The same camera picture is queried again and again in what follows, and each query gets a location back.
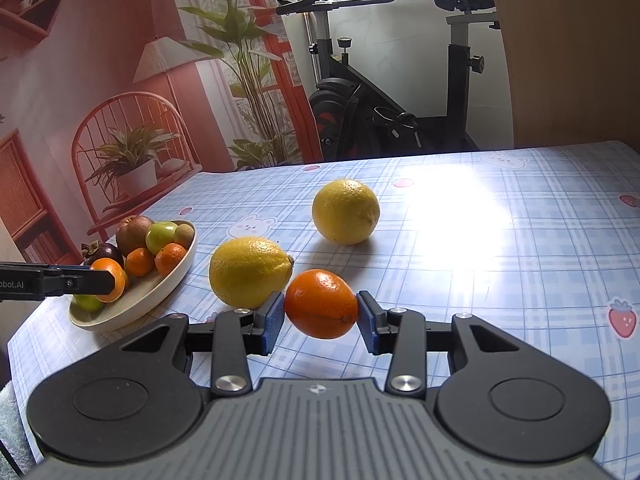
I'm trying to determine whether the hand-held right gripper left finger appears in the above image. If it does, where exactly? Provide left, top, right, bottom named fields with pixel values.
left=95, top=290, right=286, bottom=400

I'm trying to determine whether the blue plaid printed tablecloth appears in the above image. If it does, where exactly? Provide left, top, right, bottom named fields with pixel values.
left=7, top=141, right=640, bottom=480

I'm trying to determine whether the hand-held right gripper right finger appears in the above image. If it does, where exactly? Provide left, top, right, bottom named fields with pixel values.
left=356, top=290, right=532, bottom=400

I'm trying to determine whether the cream oval bowl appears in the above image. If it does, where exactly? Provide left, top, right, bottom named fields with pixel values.
left=68, top=220, right=198, bottom=332

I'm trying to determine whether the red apple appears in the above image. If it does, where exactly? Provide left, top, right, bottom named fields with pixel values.
left=116, top=215, right=156, bottom=256

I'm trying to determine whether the yellow lemon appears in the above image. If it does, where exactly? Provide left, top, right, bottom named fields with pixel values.
left=209, top=237, right=296, bottom=309
left=312, top=178, right=381, bottom=246

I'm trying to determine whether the dark purple mangosteen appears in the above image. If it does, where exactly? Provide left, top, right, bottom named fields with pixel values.
left=81, top=241, right=125, bottom=268

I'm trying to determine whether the black exercise bike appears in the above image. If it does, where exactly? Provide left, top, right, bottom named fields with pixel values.
left=275, top=0, right=501, bottom=163

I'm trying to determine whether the wall poster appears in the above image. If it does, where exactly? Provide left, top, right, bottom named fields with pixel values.
left=0, top=0, right=323, bottom=266

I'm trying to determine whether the small orange tangerine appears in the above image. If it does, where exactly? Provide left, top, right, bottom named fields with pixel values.
left=154, top=242, right=188, bottom=277
left=124, top=247, right=157, bottom=277
left=284, top=269, right=360, bottom=340
left=89, top=257, right=128, bottom=304

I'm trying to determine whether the wooden cabinet panel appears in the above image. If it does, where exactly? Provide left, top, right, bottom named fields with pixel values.
left=482, top=0, right=640, bottom=153

